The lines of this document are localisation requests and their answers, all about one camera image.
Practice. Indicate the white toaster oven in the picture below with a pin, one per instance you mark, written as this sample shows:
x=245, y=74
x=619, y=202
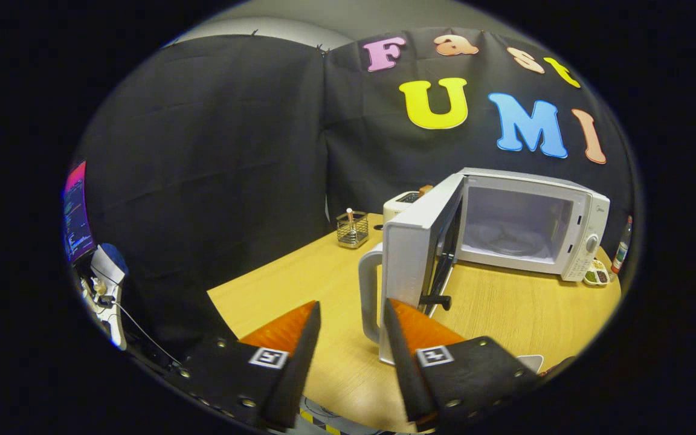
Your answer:
x=408, y=254

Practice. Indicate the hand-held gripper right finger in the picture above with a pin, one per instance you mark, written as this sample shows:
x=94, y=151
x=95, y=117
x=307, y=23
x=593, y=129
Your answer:
x=405, y=374

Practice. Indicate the white pop-up toaster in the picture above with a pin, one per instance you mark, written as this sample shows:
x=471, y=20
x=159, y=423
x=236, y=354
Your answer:
x=397, y=206

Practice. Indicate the divided white bean tray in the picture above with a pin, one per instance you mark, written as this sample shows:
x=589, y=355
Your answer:
x=596, y=276

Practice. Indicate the clear plastic bottle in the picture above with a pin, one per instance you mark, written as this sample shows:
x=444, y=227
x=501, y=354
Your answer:
x=621, y=248

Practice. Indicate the white ribbed tray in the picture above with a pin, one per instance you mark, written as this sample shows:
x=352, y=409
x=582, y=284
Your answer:
x=531, y=362

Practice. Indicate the toast slice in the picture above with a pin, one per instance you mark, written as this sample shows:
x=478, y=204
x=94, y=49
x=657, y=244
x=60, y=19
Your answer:
x=425, y=190

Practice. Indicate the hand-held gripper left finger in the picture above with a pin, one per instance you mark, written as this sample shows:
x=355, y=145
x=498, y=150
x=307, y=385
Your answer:
x=296, y=368

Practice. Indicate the computer monitor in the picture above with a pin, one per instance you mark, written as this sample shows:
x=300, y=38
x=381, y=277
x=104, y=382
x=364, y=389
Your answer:
x=77, y=211

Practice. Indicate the white device with blue cap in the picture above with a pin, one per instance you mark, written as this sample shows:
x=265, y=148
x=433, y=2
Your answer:
x=106, y=266

